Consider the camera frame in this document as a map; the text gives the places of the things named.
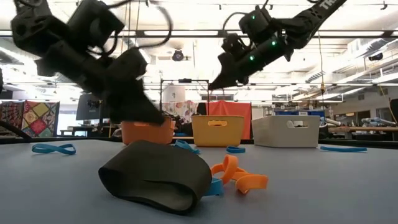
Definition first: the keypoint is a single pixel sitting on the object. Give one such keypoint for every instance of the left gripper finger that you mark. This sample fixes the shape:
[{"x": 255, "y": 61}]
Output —
[
  {"x": 146, "y": 102},
  {"x": 124, "y": 109}
]

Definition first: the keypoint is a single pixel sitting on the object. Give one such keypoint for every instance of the wide black rubber band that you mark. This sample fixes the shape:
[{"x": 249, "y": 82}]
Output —
[{"x": 152, "y": 169}]

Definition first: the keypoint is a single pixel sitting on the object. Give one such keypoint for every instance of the blue rubber band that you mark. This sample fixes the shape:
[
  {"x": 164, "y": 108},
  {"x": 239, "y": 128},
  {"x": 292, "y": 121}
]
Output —
[
  {"x": 343, "y": 149},
  {"x": 235, "y": 149},
  {"x": 215, "y": 187},
  {"x": 186, "y": 146},
  {"x": 53, "y": 149}
]

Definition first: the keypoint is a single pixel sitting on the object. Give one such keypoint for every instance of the orange rubber band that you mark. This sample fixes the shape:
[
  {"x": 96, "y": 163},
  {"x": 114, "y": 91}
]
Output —
[{"x": 250, "y": 183}]

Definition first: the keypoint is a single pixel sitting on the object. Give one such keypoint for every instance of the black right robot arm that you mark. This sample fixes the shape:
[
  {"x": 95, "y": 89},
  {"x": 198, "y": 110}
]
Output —
[{"x": 304, "y": 20}]

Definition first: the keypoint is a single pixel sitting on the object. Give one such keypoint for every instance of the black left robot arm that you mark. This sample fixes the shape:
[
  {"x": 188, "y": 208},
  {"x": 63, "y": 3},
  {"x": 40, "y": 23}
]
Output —
[{"x": 34, "y": 29}]

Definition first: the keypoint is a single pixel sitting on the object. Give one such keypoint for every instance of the red cloth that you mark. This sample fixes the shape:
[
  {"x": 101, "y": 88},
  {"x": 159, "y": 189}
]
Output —
[{"x": 230, "y": 109}]

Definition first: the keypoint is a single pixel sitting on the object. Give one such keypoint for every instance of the orange plastic basket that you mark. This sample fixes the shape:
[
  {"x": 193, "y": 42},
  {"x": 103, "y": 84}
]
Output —
[{"x": 146, "y": 133}]

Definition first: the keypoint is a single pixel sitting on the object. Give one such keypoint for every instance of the black room monitor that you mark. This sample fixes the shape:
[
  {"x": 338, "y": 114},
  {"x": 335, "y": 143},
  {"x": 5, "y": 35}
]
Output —
[{"x": 88, "y": 107}]

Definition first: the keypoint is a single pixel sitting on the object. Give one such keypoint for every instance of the floral cloth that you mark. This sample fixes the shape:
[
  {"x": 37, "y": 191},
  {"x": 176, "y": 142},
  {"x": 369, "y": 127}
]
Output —
[{"x": 182, "y": 109}]

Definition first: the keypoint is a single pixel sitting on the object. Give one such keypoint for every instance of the person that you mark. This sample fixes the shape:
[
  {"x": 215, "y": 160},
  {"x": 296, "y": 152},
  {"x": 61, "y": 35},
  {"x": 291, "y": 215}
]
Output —
[{"x": 183, "y": 126}]

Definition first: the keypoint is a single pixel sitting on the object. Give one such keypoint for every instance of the yellow plastic basket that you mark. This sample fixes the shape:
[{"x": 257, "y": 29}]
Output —
[{"x": 217, "y": 135}]

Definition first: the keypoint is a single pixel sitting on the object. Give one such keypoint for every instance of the blue storage bins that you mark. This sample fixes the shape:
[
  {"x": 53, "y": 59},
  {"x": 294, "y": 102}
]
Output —
[{"x": 298, "y": 112}]

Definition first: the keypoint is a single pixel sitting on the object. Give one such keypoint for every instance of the white plastic basket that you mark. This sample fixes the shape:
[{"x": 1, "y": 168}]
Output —
[{"x": 280, "y": 133}]

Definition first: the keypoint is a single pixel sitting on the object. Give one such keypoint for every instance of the bright patchwork quilt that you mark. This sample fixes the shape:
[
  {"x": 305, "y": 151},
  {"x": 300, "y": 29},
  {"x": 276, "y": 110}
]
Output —
[{"x": 38, "y": 118}]

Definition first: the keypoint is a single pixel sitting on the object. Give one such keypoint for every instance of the dark patterned quilt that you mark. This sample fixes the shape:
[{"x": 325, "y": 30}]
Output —
[{"x": 11, "y": 113}]

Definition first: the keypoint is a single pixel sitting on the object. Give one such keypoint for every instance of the black beam with light strips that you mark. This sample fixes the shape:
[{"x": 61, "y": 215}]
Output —
[{"x": 342, "y": 33}]

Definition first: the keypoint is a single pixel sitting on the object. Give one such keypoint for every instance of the black ceiling speaker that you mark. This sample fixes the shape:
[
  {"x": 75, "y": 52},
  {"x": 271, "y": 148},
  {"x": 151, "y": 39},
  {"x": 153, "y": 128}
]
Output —
[{"x": 376, "y": 56}]

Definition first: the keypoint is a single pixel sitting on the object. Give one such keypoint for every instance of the grey blue machine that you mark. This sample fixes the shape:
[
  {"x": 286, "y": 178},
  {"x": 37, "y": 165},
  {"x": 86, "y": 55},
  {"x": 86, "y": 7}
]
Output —
[{"x": 377, "y": 121}]

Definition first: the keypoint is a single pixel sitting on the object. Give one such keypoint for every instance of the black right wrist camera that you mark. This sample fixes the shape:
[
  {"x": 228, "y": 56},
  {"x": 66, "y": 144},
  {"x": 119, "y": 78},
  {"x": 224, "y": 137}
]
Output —
[{"x": 234, "y": 45}]

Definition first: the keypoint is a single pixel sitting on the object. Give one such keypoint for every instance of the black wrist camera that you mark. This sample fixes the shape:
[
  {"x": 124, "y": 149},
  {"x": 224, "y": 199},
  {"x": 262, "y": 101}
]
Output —
[
  {"x": 127, "y": 63},
  {"x": 234, "y": 45}
]

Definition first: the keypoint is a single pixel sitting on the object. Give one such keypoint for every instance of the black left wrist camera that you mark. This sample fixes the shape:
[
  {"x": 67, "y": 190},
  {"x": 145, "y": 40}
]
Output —
[{"x": 127, "y": 63}]

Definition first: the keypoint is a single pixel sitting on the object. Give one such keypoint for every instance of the black overhead camera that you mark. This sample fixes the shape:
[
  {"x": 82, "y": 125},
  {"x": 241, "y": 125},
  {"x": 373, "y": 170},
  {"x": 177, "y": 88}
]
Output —
[{"x": 178, "y": 55}]

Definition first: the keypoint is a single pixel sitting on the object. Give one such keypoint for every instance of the wooden bench rail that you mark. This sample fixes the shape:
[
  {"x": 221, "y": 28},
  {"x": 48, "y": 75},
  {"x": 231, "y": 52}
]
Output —
[{"x": 363, "y": 128}]

